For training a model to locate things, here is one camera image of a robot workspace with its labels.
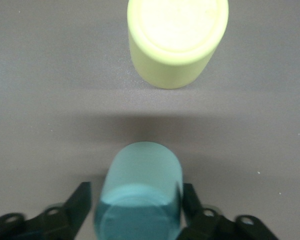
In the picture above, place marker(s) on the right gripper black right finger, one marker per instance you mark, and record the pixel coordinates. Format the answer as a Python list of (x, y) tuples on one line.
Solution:
[(215, 227)]

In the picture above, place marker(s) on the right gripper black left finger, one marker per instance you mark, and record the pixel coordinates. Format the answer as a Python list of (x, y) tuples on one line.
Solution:
[(40, 227)]

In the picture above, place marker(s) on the pale green plastic cup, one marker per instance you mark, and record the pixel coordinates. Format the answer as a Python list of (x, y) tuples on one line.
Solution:
[(140, 190)]

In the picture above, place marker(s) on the yellow plastic cup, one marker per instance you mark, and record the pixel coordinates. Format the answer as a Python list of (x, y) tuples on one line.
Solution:
[(177, 42)]

